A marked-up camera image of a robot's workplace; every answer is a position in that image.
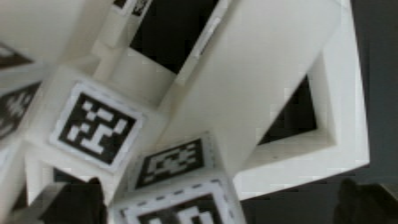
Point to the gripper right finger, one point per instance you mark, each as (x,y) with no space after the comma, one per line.
(367,204)

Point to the white chair back frame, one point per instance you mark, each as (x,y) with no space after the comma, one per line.
(193,85)

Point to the white tagged nut cube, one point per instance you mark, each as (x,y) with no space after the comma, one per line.
(23,75)
(191,199)

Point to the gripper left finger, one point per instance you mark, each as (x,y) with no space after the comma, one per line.
(69,204)

